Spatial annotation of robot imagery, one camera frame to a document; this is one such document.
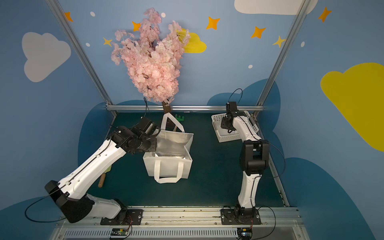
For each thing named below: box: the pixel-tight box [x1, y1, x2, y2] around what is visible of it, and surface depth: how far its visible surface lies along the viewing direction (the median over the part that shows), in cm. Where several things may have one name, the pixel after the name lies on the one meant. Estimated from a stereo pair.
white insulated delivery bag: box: [143, 112, 194, 184], surface depth 72 cm
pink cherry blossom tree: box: [111, 7, 191, 130], surface depth 72 cm
